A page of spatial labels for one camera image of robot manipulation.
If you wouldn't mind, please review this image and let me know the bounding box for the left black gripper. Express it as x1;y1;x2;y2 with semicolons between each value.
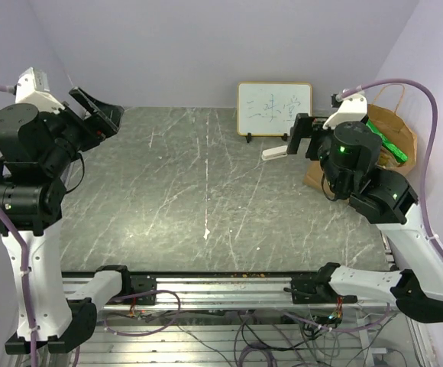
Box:
40;85;124;174

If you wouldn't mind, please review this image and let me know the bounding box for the brown paper bag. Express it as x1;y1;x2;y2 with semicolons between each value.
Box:
303;83;418;191

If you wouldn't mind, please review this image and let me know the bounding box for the green cassava chips bag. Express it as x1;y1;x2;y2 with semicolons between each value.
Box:
366;119;408;164

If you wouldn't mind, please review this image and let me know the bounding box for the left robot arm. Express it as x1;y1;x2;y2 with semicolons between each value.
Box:
0;87;133;355

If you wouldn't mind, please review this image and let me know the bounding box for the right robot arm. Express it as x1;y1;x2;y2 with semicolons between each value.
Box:
287;113;443;323

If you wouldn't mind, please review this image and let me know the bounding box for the white whiteboard eraser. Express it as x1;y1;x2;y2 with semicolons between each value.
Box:
261;145;287;161

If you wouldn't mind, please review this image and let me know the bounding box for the small whiteboard yellow frame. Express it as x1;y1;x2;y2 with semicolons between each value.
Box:
237;82;312;141

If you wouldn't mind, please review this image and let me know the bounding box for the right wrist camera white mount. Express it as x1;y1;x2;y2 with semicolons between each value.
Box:
323;89;367;130

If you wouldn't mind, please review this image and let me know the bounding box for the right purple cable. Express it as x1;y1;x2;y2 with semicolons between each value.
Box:
341;78;443;284

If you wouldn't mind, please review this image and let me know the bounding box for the aluminium rail frame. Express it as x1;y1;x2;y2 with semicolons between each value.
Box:
15;269;436;367

